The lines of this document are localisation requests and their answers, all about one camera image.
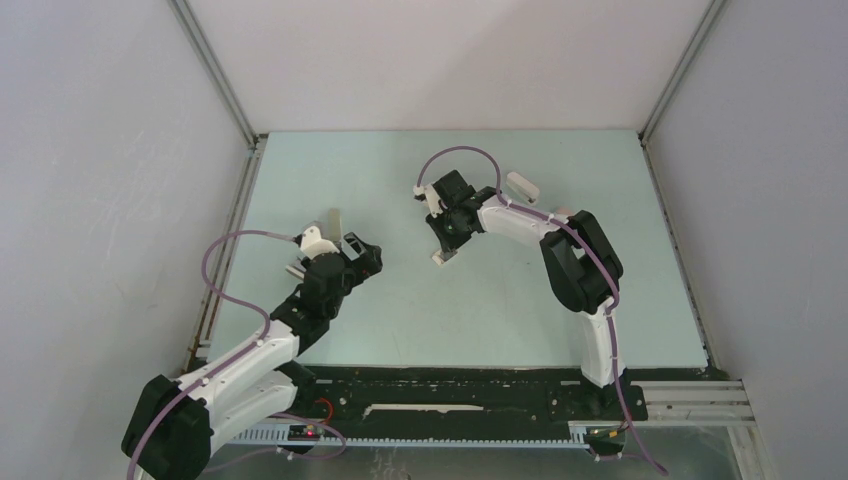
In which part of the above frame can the grey white stapler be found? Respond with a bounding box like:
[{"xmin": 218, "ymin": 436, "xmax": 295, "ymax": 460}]
[{"xmin": 285, "ymin": 262, "xmax": 306, "ymax": 281}]

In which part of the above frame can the beige stapler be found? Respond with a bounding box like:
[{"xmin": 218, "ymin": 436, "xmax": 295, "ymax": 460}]
[{"xmin": 327, "ymin": 208, "xmax": 343, "ymax": 244}]

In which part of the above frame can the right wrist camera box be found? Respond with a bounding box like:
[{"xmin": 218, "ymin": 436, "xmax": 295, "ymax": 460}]
[{"xmin": 413, "ymin": 183, "xmax": 444, "ymax": 218}]

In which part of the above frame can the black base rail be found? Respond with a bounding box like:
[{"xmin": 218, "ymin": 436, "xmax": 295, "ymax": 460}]
[{"xmin": 289, "ymin": 366, "xmax": 648, "ymax": 440}]

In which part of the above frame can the white cable duct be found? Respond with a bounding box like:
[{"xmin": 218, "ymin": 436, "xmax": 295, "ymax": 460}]
[{"xmin": 226, "ymin": 423, "xmax": 588, "ymax": 449}]

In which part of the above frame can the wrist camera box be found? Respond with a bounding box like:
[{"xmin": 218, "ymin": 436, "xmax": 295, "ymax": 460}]
[
  {"xmin": 413, "ymin": 183, "xmax": 444, "ymax": 218},
  {"xmin": 296, "ymin": 225, "xmax": 340, "ymax": 260}
]

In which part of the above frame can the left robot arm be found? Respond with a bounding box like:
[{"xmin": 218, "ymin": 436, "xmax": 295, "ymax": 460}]
[{"xmin": 121, "ymin": 226, "xmax": 383, "ymax": 479}]

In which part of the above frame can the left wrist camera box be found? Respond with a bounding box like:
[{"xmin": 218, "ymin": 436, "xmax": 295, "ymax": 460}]
[{"xmin": 296, "ymin": 225, "xmax": 340, "ymax": 260}]

